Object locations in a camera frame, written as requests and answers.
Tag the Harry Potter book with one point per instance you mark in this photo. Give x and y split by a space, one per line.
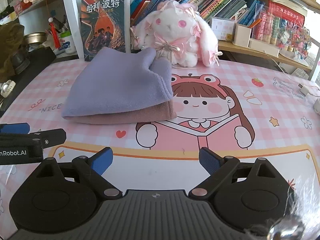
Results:
105 23

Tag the white small storage box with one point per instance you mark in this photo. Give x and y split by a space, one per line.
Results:
241 36

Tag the red tassel ornament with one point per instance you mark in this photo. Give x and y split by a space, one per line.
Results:
54 33

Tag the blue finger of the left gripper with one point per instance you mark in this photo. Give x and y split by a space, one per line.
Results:
18 128

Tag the white smart watch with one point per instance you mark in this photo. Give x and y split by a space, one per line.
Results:
7 88

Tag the purple and pink knit sweater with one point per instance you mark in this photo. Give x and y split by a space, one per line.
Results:
120 88

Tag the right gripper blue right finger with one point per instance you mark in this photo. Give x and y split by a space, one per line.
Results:
220 169

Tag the white pink plush bunny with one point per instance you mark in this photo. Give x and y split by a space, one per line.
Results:
178 33

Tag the red box on shelf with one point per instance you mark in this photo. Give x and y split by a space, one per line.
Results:
286 13

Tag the pink checkered cartoon table mat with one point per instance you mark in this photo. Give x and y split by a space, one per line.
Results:
253 110

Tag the metal bowl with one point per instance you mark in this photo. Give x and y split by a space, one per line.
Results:
35 38

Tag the white green-lid jar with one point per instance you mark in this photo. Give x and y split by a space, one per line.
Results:
67 42

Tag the olive brown jacket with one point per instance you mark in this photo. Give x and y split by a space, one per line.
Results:
10 41

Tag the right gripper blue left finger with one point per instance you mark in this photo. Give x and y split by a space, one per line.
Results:
90 171

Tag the white wooden bookshelf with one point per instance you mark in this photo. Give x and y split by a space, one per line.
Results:
34 14

